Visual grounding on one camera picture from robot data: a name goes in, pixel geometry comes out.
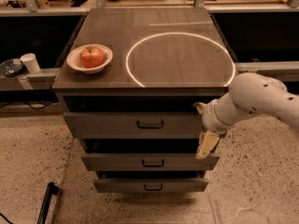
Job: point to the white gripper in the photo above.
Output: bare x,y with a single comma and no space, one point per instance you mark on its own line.
210,118

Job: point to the grey top drawer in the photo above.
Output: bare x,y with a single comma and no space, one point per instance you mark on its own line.
131,125

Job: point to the grey drawer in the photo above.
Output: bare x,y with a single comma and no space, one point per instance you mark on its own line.
150,185
131,125
148,162

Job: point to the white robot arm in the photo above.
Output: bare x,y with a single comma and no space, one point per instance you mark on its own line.
249,95

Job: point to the grey drawer cabinet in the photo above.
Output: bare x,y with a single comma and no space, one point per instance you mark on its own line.
164,60

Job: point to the grey middle drawer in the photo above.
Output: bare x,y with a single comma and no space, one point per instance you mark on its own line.
148,162

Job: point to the grey bottom drawer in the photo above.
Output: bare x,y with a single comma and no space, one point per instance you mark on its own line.
150,185

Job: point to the red apple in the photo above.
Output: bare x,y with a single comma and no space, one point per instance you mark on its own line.
91,57

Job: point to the white ceramic bowl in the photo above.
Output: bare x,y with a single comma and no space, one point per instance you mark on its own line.
74,62

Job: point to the black bar on floor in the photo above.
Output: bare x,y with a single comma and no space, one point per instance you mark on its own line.
51,190

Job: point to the white paper cup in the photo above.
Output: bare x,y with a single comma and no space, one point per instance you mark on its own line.
30,61

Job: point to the dark blue plate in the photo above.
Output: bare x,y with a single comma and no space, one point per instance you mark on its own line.
11,68

